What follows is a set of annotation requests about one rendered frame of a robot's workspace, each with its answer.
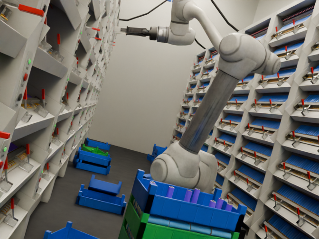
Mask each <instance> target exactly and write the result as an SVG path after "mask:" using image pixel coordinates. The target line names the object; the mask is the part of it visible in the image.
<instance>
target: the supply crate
mask: <svg viewBox="0 0 319 239"><path fill-rule="evenodd" d="M143 176H144V171H143V170H140V169H138V171H137V174H136V177H135V181H134V184H133V188H132V191H131V193H132V195H133V196H134V198H135V200H136V201H137V203H138V205H139V206H140V208H141V210H142V211H143V213H147V214H152V215H157V216H161V217H166V218H170V219H175V220H179V221H185V222H190V223H194V224H199V225H204V226H209V227H213V228H218V229H222V230H228V231H233V232H237V233H240V231H241V227H242V224H243V221H244V217H245V213H246V210H247V207H246V206H245V205H242V204H238V208H237V209H236V208H235V207H232V210H231V211H225V208H226V204H227V202H226V201H225V200H224V201H223V205H222V208H221V209H217V208H212V207H209V203H210V200H214V201H215V202H216V203H217V200H218V198H221V194H222V190H221V189H219V188H215V191H214V194H209V193H204V192H200V193H199V197H198V200H197V203H196V204H195V203H191V201H192V197H193V194H194V190H192V189H188V188H184V187H180V186H175V185H171V184H166V183H162V182H158V181H153V180H150V179H145V178H143ZM151 181H153V182H155V183H156V184H152V183H150V182H151ZM169 186H173V187H174V188H175V189H174V192H173V195H172V198H169V197H166V195H167V191H168V188H169ZM187 190H191V191H192V195H191V198H190V202H186V201H184V198H185V195H186V191H187ZM215 207H216V205H215Z"/></svg>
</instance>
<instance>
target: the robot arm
mask: <svg viewBox="0 0 319 239"><path fill-rule="evenodd" d="M194 18H196V19H197V20H198V21H199V23H200V24H201V26H202V28H203V29H204V31H205V33H206V35H207V36H208V38H209V40H210V41H211V43H212V45H213V46H214V48H215V49H216V50H217V52H218V53H219V54H220V56H219V61H218V68H219V70H218V72H217V74H216V76H215V77H214V79H213V81H212V83H211V85H210V86H209V88H208V90H207V92H206V94H205V96H204V97H203V100H202V101H201V103H200V105H199V107H198V109H197V110H196V112H195V114H194V116H193V118H192V120H191V121H190V123H189V125H188V127H187V129H186V130H185V132H184V134H183V136H182V138H181V139H180V141H178V142H175V143H172V144H171V145H170V146H169V147H168V148H167V149H166V150H165V151H164V152H163V153H162V154H161V155H158V156H157V157H156V158H155V159H154V160H153V162H152V164H151V166H150V175H151V177H152V179H153V180H154V181H158V182H162V183H166V184H171V185H175V186H180V187H184V188H188V189H192V190H195V188H198V189H200V192H204V193H209V194H211V192H212V190H213V187H214V184H215V180H216V175H217V169H218V168H217V159H216V157H215V156H214V155H212V154H210V153H207V152H204V151H202V150H201V148H202V146H203V144H204V142H205V140H206V139H207V137H208V135H209V133H210V132H211V130H212V128H213V126H214V125H215V123H216V121H217V119H218V118H219V116H220V114H221V112H222V111H223V109H224V107H225V105H226V104H227V102H228V100H229V98H230V97H231V95H232V93H233V91H234V90H235V88H236V86H237V84H238V83H239V81H240V80H242V79H244V78H245V77H246V76H247V75H248V74H249V73H250V72H252V73H256V74H261V75H274V74H275V73H277V72H278V71H279V69H280V67H281V61H280V58H279V57H278V56H277V55H276V54H274V53H272V52H270V50H268V49H267V48H266V47H265V46H263V45H262V44H261V43H260V42H259V41H258V40H256V39H255V38H253V37H251V36H250V35H247V34H244V33H240V32H234V33H230V34H227V35H226V36H224V37H223V38H222V36H221V35H220V33H219V32H218V30H217V29H216V27H215V25H214V24H213V22H212V21H211V19H210V18H209V16H208V15H207V14H206V13H205V12H204V11H203V10H202V9H201V8H199V7H197V5H196V3H195V2H194V1H193V0H173V2H172V7H171V21H170V26H169V27H167V26H158V28H157V27H152V26H151V27H150V30H148V29H146V28H132V27H128V26H127V27H117V26H114V31H113V32H114V33H117V34H126V36H127V35H132V36H141V37H146V36H149V39H150V40H154V41H155V40H157V42H161V43H169V44H171V45H176V46H187V45H191V44H192V43H193V42H194V40H195V34H196V33H195V31H194V30H193V29H192V28H189V21H191V20H193V19H194Z"/></svg>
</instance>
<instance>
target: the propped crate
mask: <svg viewBox="0 0 319 239"><path fill-rule="evenodd" d="M121 184H122V182H120V181H119V183H118V185H117V184H112V183H109V182H105V181H101V180H97V179H95V175H92V177H91V180H90V183H89V186H88V190H92V191H96V192H100V193H105V194H109V195H113V196H116V195H118V194H119V192H120V188H121Z"/></svg>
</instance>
